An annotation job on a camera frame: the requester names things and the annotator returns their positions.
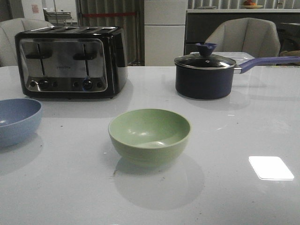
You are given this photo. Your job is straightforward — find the beige chair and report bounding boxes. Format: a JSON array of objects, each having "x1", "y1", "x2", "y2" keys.
[
  {"x1": 205, "y1": 18, "x2": 280, "y2": 58},
  {"x1": 0, "y1": 18, "x2": 53, "y2": 67}
]

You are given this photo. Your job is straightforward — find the grey kitchen counter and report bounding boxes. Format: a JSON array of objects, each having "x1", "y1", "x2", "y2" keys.
[{"x1": 184, "y1": 9, "x2": 300, "y2": 54}]

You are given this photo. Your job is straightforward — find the beige chair left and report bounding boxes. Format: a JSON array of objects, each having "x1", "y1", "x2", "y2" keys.
[{"x1": 0, "y1": 18, "x2": 53, "y2": 67}]

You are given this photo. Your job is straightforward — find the fruit bowl on counter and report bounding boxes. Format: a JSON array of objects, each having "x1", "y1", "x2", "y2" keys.
[{"x1": 241, "y1": 0, "x2": 263, "y2": 9}]

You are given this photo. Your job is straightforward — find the blue bowl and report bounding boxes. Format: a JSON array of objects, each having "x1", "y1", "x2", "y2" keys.
[{"x1": 0, "y1": 98, "x2": 43, "y2": 148}]

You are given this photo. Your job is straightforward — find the dark blue saucepan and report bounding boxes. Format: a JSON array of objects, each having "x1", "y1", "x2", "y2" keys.
[{"x1": 175, "y1": 56, "x2": 300, "y2": 100}]

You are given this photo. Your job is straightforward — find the black and silver toaster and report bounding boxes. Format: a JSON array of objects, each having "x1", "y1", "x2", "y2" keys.
[{"x1": 15, "y1": 27, "x2": 128, "y2": 99}]

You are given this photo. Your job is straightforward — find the glass pot lid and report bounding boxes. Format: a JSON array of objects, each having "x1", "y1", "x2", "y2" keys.
[{"x1": 174, "y1": 42, "x2": 237, "y2": 70}]

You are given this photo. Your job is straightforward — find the green bowl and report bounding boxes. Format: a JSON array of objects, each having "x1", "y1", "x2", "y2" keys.
[{"x1": 108, "y1": 109, "x2": 191, "y2": 167}]

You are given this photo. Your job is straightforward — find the beige chair right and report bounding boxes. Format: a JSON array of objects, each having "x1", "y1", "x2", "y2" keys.
[{"x1": 205, "y1": 18, "x2": 280, "y2": 58}]

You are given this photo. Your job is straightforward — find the white refrigerator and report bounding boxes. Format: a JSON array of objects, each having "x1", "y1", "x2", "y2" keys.
[{"x1": 144, "y1": 0, "x2": 188, "y2": 66}]

